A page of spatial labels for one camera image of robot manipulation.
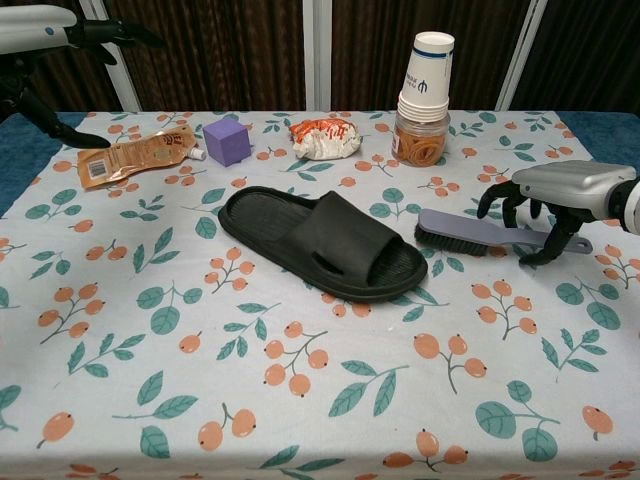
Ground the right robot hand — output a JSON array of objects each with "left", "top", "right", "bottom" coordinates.
[{"left": 477, "top": 160, "right": 637, "bottom": 266}]

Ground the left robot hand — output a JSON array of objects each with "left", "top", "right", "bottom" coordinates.
[{"left": 0, "top": 4, "right": 166, "bottom": 150}]

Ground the grey scrub brush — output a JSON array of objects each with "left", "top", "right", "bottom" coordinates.
[{"left": 413, "top": 208, "right": 594, "bottom": 257}]

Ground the black rubber slide sandal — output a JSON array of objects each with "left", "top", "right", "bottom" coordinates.
[{"left": 218, "top": 185, "right": 429, "bottom": 303}]

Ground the clear jar of rubber bands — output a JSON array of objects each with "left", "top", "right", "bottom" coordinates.
[{"left": 392, "top": 110, "right": 450, "bottom": 168}]

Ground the orange spout pouch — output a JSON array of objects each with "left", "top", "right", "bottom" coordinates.
[{"left": 76, "top": 124, "right": 207, "bottom": 192}]

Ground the white paper cup stack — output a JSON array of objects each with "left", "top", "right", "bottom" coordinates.
[{"left": 397, "top": 30, "right": 456, "bottom": 122}]

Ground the dark brown ribbed curtain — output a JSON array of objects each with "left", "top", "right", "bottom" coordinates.
[{"left": 0, "top": 0, "right": 640, "bottom": 114}]

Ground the purple foam cube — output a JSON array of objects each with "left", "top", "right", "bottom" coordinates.
[{"left": 202, "top": 118, "right": 251, "bottom": 167}]

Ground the crumpled orange white wrapper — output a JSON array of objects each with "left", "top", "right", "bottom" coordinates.
[{"left": 288, "top": 117, "right": 361, "bottom": 160}]

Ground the floral fruit print tablecloth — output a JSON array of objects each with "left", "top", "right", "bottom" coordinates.
[{"left": 0, "top": 110, "right": 640, "bottom": 480}]

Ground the white screen frame post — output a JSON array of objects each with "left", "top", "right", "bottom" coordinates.
[
  {"left": 79, "top": 0, "right": 142, "bottom": 112},
  {"left": 495, "top": 0, "right": 547, "bottom": 112},
  {"left": 302, "top": 0, "right": 333, "bottom": 112}
]

